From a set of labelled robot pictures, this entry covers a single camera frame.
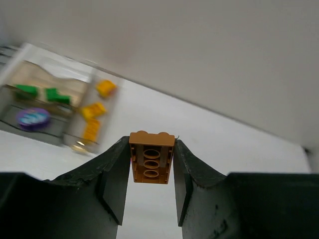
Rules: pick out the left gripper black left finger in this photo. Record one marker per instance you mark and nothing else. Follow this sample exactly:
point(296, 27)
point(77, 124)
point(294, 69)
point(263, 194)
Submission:
point(87, 202)

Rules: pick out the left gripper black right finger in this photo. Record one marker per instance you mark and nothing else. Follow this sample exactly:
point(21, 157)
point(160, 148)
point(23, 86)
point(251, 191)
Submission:
point(211, 205)

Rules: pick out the brown lego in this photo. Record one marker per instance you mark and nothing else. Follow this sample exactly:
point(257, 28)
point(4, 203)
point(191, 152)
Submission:
point(151, 156)

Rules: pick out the yellow lego brick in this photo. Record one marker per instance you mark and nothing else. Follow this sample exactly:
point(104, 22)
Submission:
point(93, 110)

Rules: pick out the purple round lego piece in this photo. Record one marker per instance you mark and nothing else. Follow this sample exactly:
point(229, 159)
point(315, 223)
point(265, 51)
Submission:
point(33, 119)

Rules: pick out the small green lego brick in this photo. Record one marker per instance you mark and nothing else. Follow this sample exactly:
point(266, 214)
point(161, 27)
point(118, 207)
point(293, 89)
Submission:
point(53, 95)

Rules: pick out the orange lego brick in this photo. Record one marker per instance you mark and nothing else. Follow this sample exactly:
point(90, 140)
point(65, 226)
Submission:
point(106, 88)

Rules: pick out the green curved lego brick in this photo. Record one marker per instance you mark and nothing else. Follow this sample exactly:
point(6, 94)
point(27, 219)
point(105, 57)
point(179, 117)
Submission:
point(26, 92)

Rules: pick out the grey tinted container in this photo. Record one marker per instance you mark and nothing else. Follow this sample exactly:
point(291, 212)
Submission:
point(52, 134)

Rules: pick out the clear tall container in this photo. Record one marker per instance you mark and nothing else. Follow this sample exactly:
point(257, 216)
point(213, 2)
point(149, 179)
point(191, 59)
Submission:
point(73, 136)

